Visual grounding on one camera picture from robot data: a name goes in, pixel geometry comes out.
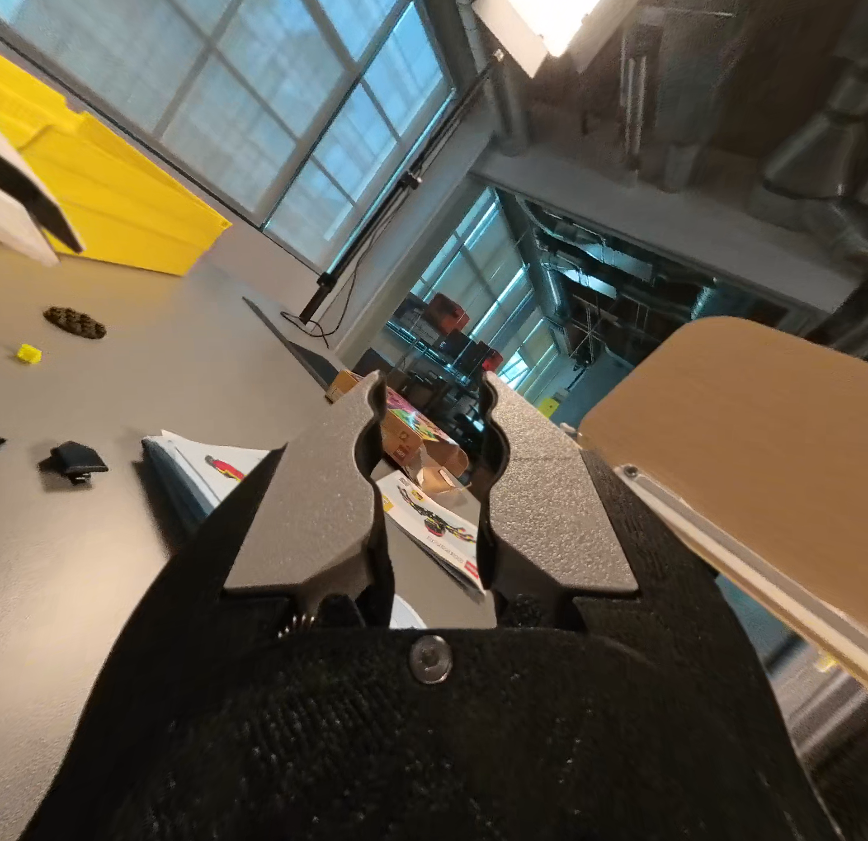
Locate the black pole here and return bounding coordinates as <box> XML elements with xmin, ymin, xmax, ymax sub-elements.
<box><xmin>297</xmin><ymin>50</ymin><xmax>509</xmax><ymax>326</ymax></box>

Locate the bright ceiling light panel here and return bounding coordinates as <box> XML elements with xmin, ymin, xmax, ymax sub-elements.
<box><xmin>471</xmin><ymin>0</ymin><xmax>629</xmax><ymax>80</ymax></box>

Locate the round black lego piece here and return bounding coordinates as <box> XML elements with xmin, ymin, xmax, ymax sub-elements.
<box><xmin>42</xmin><ymin>304</ymin><xmax>109</xmax><ymax>341</ymax></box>

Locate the black wedge lego piece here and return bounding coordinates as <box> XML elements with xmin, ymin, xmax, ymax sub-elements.
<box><xmin>37</xmin><ymin>440</ymin><xmax>111</xmax><ymax>488</ymax></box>

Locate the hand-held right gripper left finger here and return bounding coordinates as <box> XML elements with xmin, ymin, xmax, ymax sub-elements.
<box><xmin>222</xmin><ymin>371</ymin><xmax>396</xmax><ymax>629</ymax></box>

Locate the grey table cable flap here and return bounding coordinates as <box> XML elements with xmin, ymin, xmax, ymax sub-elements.
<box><xmin>242</xmin><ymin>296</ymin><xmax>349</xmax><ymax>389</ymax></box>

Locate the closed lego instruction booklet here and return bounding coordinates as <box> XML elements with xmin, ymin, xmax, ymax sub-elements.
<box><xmin>376</xmin><ymin>471</ymin><xmax>488</xmax><ymax>595</ymax></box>

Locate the yellow plastic bin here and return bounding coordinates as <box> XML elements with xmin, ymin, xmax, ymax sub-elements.
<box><xmin>0</xmin><ymin>53</ymin><xmax>233</xmax><ymax>278</ymax></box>

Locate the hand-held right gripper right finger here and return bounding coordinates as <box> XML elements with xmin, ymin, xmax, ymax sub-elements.
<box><xmin>474</xmin><ymin>371</ymin><xmax>640</xmax><ymax>610</ymax></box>

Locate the storage shelf with red boxes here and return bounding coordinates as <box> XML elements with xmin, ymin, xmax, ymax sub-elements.
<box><xmin>399</xmin><ymin>291</ymin><xmax>507</xmax><ymax>381</ymax></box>

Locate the window with blinds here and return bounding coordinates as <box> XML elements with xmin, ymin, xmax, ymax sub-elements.
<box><xmin>0</xmin><ymin>0</ymin><xmax>457</xmax><ymax>273</ymax></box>

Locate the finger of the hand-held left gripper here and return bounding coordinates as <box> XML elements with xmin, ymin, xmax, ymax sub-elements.
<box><xmin>0</xmin><ymin>132</ymin><xmax>86</xmax><ymax>254</ymax></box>
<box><xmin>0</xmin><ymin>193</ymin><xmax>61</xmax><ymax>267</ymax></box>

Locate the colourful cardboard lego box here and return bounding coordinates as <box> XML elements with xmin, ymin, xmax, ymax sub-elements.
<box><xmin>325</xmin><ymin>369</ymin><xmax>473</xmax><ymax>495</ymax></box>

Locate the black cable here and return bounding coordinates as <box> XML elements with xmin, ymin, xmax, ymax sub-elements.
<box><xmin>279</xmin><ymin>270</ymin><xmax>361</xmax><ymax>351</ymax></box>

